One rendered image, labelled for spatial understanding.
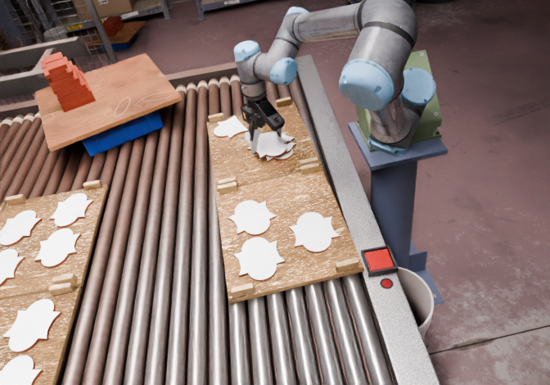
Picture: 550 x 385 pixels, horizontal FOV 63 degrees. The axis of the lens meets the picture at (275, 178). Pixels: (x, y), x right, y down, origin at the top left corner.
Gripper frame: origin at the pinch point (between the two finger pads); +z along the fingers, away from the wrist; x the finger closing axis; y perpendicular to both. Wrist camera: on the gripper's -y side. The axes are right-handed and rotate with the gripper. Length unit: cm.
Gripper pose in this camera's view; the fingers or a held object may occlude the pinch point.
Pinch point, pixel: (268, 144)
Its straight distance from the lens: 150.9
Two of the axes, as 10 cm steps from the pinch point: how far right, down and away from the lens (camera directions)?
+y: -6.1, -4.6, 6.5
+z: 1.4, 7.4, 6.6
